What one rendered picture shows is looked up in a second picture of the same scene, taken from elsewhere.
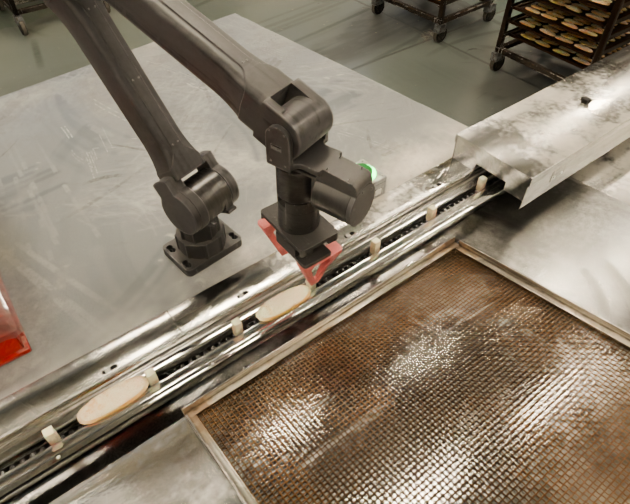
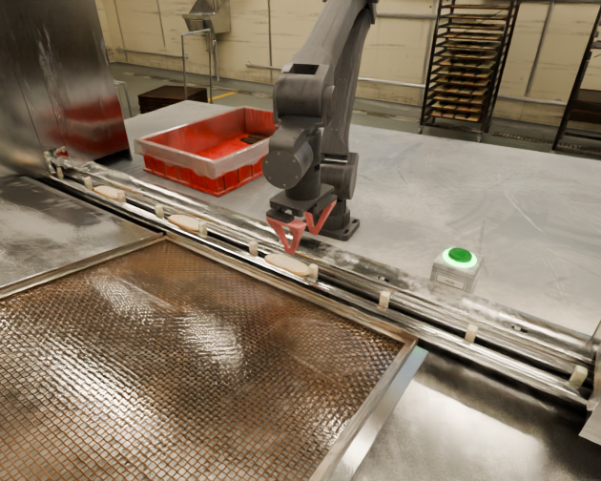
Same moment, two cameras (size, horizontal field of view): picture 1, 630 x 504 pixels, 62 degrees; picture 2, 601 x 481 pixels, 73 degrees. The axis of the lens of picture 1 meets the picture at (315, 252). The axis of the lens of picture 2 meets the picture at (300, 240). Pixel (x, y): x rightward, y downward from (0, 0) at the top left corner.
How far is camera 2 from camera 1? 0.68 m
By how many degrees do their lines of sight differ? 55
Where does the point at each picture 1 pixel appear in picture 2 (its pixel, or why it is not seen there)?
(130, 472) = (127, 228)
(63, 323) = (241, 200)
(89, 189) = not seen: hidden behind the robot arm
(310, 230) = (292, 197)
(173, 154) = (326, 135)
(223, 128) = (466, 200)
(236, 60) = (312, 42)
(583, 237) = not seen: outside the picture
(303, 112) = (295, 78)
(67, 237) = not seen: hidden behind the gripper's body
